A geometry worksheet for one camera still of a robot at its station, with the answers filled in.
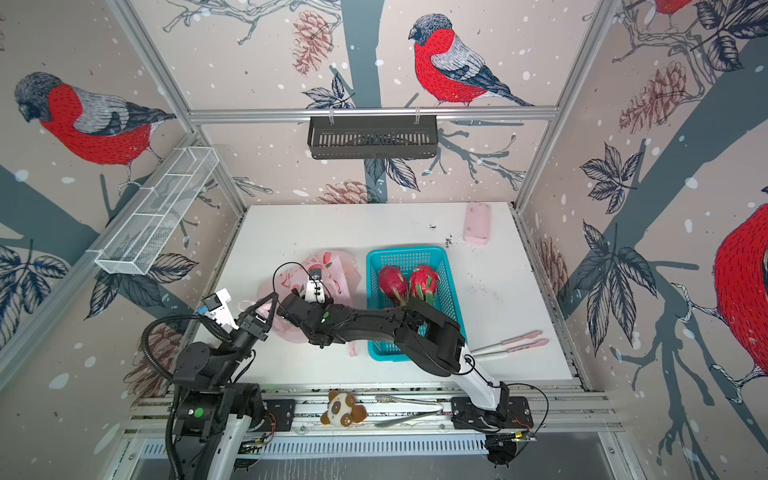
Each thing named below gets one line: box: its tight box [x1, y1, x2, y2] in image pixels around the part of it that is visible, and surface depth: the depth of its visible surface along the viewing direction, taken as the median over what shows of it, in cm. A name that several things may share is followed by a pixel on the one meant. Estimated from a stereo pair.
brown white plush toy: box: [320, 390, 369, 428], surface depth 74 cm
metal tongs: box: [374, 395, 444, 428], surface depth 78 cm
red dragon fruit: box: [378, 265, 408, 307], surface depth 92 cm
